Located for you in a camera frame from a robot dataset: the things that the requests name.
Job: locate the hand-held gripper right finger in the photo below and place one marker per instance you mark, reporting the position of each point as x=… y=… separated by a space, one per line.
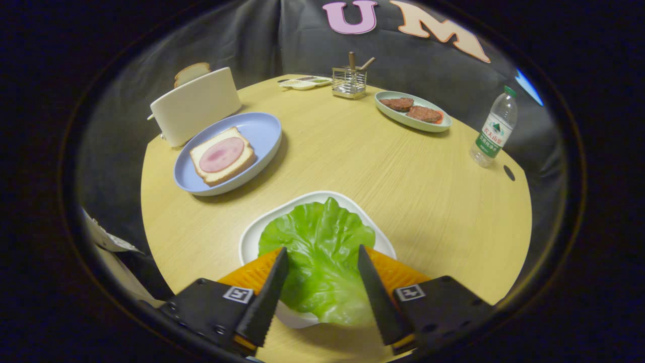
x=380 y=302

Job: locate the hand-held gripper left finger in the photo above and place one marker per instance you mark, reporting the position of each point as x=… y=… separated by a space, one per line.
x=264 y=302

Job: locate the green lettuce leaf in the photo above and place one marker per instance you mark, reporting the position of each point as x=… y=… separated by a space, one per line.
x=322 y=252

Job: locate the plain bread slice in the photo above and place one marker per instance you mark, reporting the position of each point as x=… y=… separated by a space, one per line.
x=190 y=73

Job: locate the white plate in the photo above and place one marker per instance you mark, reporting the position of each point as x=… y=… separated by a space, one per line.
x=252 y=237

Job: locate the toast slice under ham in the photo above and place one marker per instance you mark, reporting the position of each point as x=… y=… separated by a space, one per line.
x=221 y=174

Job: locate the pink ham slice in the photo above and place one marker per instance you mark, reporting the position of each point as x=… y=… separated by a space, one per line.
x=221 y=154

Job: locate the white paper sheets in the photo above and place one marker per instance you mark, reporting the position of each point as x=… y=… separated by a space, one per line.
x=108 y=239

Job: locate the blue plate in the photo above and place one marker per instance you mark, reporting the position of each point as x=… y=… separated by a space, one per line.
x=262 y=131

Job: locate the pale green plate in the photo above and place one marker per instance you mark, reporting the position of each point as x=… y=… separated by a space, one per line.
x=403 y=118

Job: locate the brown meat patty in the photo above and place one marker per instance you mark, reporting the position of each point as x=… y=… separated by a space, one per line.
x=397 y=104
x=424 y=114

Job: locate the clear plastic water bottle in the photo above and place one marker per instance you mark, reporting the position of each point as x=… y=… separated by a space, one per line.
x=493 y=131

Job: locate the white toaster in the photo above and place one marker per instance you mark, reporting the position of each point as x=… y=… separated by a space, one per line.
x=196 y=106

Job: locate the white divided condiment tray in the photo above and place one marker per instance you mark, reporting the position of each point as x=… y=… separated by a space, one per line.
x=302 y=83

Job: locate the wooden utensil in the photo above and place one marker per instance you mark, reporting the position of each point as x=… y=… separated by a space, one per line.
x=368 y=63
x=352 y=60

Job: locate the black backdrop cloth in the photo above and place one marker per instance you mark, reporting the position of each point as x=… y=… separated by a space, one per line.
x=262 y=40

